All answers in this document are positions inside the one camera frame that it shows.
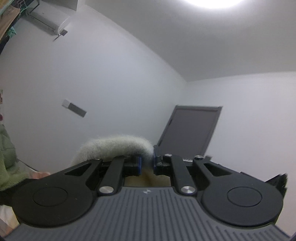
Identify green fleece garment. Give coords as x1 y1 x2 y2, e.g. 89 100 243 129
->
1 125 29 191

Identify white wall air conditioner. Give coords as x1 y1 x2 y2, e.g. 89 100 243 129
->
27 1 71 35

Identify clothes rack with hanging clothes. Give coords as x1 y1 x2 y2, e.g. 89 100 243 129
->
0 0 40 53

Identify patchwork checkered bed sheet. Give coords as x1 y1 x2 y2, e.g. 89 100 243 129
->
0 159 50 237

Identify grey wall switch panel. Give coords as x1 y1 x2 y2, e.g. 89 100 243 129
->
62 99 87 118

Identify round ceiling light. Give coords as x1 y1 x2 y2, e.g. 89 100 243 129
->
184 0 245 11

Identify black fleece garment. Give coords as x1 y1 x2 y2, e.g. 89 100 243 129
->
0 179 34 206

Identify grey bedroom door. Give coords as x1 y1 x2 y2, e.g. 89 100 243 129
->
158 105 222 159

